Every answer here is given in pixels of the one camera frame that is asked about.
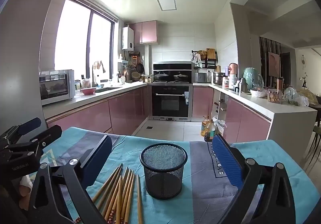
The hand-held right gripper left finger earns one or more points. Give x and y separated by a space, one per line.
96 161

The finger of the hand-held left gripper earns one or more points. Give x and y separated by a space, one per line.
42 141
29 124

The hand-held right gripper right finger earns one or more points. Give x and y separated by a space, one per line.
227 161

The bundle of wooden chopsticks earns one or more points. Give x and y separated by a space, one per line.
124 194

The black mesh cup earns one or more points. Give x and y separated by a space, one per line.
163 178

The person's left hand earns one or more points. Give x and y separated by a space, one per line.
25 186

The oil bottles on floor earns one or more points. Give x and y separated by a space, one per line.
210 135

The plastic bag on floor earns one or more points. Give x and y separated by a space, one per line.
219 125

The yellow oil bottle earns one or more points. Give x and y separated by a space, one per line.
205 126

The pink peninsula base cabinets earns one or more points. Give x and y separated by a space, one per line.
240 121

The white toaster oven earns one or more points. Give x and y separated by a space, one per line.
56 88

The teal grey printed tablecloth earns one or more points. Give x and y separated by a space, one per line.
190 188

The pink base cabinets with sink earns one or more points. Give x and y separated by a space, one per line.
120 111

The pink bowl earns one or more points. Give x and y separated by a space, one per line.
87 91

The white bowl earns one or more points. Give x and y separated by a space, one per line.
258 93

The steel thermos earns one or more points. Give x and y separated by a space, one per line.
242 86

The black built-in oven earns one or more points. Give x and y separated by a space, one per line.
171 103

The clear snack container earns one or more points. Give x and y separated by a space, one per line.
273 96

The steel stock pot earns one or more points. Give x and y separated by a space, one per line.
218 78

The green countertop appliance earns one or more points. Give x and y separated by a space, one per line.
252 76

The dining chair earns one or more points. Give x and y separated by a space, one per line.
316 138

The pink kettle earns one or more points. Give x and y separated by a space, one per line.
233 68

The copper tumbler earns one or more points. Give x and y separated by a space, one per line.
279 84

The woven basket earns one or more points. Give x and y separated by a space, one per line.
136 76

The clear plastic bag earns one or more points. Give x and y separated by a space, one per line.
297 97

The black wok with lid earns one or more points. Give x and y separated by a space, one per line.
160 76
181 76

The kitchen window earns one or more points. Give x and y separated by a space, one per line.
75 38

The hanging dark pan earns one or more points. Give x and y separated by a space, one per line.
140 67

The wooden cutting board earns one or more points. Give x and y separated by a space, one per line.
211 54

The black range hood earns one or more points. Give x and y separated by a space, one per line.
172 67

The white water heater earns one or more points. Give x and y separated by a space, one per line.
128 38

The ceiling light panel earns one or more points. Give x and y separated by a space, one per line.
165 2

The black wall rack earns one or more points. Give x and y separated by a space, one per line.
204 63

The pink wall painting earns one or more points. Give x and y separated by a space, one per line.
274 63

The pink wall cabinet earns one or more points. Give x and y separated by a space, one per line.
148 32

